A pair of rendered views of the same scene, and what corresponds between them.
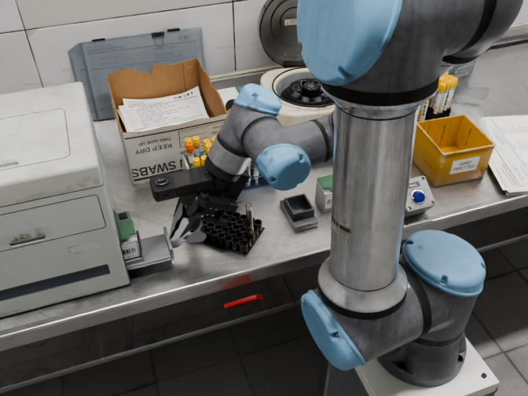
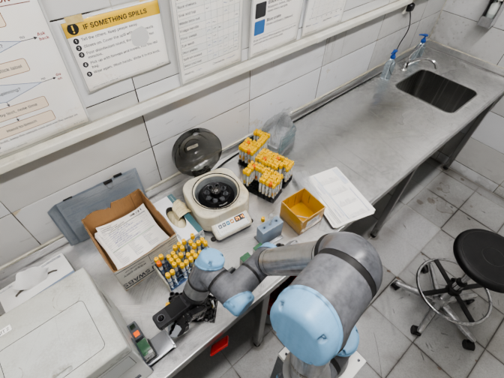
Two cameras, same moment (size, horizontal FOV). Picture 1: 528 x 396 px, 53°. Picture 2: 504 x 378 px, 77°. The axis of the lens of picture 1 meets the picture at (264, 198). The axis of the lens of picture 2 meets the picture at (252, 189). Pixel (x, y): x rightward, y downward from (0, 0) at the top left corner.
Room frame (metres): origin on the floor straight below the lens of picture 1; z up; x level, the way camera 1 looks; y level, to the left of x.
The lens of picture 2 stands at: (0.35, 0.07, 2.00)
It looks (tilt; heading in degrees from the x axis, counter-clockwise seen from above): 49 degrees down; 337
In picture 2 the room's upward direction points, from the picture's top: 2 degrees clockwise
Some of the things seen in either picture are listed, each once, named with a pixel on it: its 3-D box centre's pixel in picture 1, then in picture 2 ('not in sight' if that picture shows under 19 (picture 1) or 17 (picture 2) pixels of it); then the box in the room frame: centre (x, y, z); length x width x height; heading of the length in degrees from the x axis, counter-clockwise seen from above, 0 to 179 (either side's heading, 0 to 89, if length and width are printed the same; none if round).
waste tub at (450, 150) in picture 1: (449, 150); (301, 211); (1.01, -0.44, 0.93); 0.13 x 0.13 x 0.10; 15
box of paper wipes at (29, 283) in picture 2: not in sight; (36, 282); (1.05, 0.58, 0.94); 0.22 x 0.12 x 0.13; 113
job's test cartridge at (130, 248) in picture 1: (126, 243); (145, 351); (0.69, 0.26, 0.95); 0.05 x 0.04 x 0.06; 19
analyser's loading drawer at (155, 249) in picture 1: (117, 254); (140, 358); (0.68, 0.28, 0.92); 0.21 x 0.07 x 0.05; 109
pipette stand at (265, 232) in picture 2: not in sight; (269, 231); (0.97, -0.27, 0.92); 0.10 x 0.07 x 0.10; 104
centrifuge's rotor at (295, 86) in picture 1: (310, 96); (216, 195); (1.19, -0.12, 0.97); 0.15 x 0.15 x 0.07
